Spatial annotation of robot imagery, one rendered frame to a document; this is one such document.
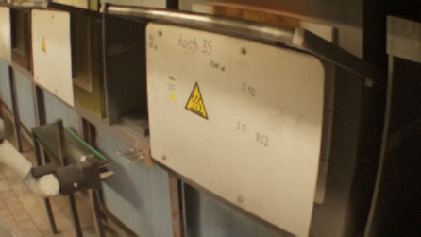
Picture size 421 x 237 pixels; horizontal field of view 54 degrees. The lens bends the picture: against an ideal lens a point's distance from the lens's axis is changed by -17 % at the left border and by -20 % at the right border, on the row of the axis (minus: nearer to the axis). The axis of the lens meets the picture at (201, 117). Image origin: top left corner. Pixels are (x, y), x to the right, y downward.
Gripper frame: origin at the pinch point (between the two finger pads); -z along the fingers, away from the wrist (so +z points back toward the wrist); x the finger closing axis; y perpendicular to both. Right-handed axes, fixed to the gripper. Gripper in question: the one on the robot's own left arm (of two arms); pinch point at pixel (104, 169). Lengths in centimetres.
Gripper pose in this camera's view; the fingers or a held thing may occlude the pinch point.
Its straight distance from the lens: 155.4
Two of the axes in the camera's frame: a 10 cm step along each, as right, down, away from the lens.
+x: -0.3, -9.4, -3.4
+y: -6.2, -2.5, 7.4
